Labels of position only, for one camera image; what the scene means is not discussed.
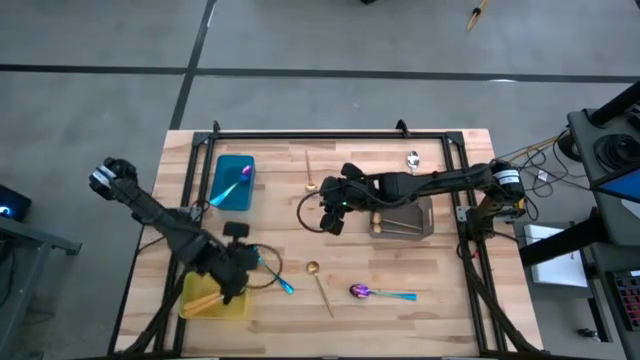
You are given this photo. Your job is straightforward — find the laptop with blue screen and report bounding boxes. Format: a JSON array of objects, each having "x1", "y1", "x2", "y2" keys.
[{"x1": 591, "y1": 167, "x2": 640, "y2": 221}]

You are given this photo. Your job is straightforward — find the coiled black cable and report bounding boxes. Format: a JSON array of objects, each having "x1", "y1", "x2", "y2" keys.
[{"x1": 593, "y1": 133, "x2": 640, "y2": 174}]

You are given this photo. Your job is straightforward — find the wooden-handled brush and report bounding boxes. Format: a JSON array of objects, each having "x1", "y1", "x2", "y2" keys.
[{"x1": 465, "y1": 0, "x2": 490, "y2": 33}]

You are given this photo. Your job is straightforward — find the black keyboard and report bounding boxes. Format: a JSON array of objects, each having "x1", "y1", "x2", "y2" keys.
[{"x1": 606, "y1": 269, "x2": 640, "y2": 346}]

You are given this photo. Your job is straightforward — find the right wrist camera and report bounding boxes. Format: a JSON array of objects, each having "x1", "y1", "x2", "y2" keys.
[{"x1": 319, "y1": 210, "x2": 347, "y2": 237}]

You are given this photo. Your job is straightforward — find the grey plastic bin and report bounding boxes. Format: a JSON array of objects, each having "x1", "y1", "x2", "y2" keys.
[{"x1": 368, "y1": 196, "x2": 435, "y2": 243}]

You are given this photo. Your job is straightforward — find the teal plastic bin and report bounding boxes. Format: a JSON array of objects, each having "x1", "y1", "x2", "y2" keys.
[{"x1": 208, "y1": 153, "x2": 256, "y2": 212}]

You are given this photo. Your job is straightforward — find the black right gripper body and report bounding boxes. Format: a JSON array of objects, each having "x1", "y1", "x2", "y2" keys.
[{"x1": 319, "y1": 163, "x2": 374, "y2": 214}]

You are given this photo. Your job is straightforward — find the yellow cable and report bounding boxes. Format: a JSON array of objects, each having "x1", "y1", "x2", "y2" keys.
[{"x1": 499, "y1": 133, "x2": 571, "y2": 169}]

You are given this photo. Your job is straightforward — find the black device with blue light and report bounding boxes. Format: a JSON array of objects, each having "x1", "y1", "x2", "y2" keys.
[{"x1": 0, "y1": 183, "x2": 32, "y2": 224}]

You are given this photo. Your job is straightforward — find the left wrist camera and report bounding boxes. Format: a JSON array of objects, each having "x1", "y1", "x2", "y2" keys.
[{"x1": 222, "y1": 220, "x2": 251, "y2": 240}]

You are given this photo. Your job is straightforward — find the yellow plastic bin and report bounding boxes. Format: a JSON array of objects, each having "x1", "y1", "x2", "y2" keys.
[{"x1": 178, "y1": 271, "x2": 250, "y2": 321}]

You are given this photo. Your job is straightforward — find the black aluminium table frame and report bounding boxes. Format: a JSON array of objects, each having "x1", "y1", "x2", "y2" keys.
[{"x1": 107, "y1": 118, "x2": 547, "y2": 360}]

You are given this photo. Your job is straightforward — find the grey equipment cart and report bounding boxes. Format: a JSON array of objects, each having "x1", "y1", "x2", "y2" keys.
[{"x1": 566, "y1": 79, "x2": 640, "y2": 247}]

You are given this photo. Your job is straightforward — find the black stand beam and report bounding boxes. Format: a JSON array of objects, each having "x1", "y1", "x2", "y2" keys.
[{"x1": 518, "y1": 205, "x2": 619, "y2": 267}]

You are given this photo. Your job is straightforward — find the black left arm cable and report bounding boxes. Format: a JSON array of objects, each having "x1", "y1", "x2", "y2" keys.
[{"x1": 247, "y1": 243, "x2": 285, "y2": 291}]

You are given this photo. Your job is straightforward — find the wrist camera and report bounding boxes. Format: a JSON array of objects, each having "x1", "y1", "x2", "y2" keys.
[
  {"x1": 319, "y1": 210, "x2": 347, "y2": 237},
  {"x1": 222, "y1": 220, "x2": 251, "y2": 240}
]

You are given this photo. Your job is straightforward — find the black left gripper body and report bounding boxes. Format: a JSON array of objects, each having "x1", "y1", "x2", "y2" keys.
[{"x1": 201, "y1": 239, "x2": 262, "y2": 284}]

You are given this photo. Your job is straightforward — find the white box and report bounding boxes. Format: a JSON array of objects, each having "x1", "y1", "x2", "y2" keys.
[{"x1": 523, "y1": 223, "x2": 590, "y2": 289}]

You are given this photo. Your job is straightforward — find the grey side table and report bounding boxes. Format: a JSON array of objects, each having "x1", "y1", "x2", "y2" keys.
[{"x1": 0, "y1": 214, "x2": 84, "y2": 360}]

